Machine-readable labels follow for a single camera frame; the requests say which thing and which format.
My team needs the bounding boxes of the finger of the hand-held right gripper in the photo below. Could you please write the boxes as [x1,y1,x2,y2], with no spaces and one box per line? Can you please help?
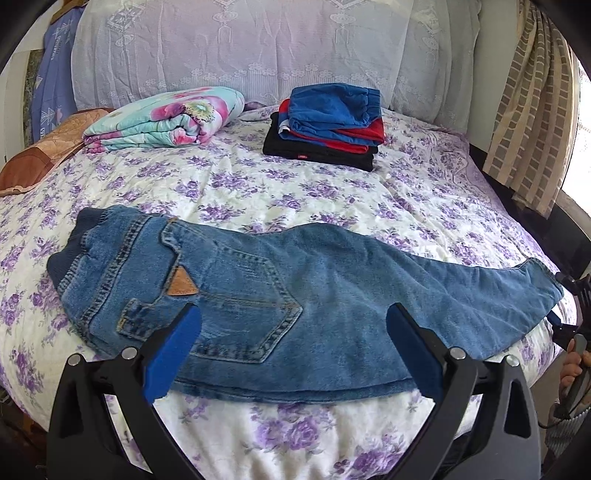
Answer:
[555,271,591,301]
[547,310,583,349]

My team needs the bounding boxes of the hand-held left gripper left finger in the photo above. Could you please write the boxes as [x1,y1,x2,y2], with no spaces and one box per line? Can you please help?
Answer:
[46,302,204,480]

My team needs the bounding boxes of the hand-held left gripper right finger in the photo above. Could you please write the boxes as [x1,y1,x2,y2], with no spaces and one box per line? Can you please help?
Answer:
[386,302,542,480]

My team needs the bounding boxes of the blue denim pants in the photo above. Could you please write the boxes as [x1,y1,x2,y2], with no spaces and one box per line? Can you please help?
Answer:
[47,205,566,404]

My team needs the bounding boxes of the person's right forearm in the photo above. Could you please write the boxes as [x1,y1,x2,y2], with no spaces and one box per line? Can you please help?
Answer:
[545,406,591,467]

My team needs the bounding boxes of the folded blue pants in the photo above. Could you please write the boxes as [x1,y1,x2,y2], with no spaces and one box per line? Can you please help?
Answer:
[288,83,382,134]

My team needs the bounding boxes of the person's right hand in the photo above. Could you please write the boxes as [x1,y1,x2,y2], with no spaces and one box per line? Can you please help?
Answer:
[560,350,591,394]

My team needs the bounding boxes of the window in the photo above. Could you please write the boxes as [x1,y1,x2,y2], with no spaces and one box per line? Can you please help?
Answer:
[556,60,591,217]

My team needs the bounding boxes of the beige checked curtain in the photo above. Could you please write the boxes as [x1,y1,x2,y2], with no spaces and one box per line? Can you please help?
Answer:
[482,0,580,217]

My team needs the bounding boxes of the purple floral bedspread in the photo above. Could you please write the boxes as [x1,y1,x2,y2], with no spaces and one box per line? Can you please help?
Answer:
[0,108,578,480]

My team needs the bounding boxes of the folded red garment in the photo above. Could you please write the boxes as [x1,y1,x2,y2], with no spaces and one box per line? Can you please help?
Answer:
[277,98,386,155]

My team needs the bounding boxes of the folded black garment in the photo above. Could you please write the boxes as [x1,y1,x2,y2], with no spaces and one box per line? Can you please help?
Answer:
[262,113,380,172]

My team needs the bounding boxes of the folded teal pink floral blanket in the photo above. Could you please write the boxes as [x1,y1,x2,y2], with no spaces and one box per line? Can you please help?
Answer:
[83,85,246,154]

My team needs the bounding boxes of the orange brown pillow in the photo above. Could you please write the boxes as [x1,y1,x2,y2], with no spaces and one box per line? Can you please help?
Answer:
[0,107,116,197]

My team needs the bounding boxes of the blue printed cloth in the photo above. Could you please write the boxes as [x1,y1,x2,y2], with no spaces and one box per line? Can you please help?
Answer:
[30,7,86,144]

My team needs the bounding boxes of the black bed frame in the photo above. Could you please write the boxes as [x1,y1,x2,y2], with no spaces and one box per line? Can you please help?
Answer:
[468,143,591,287]

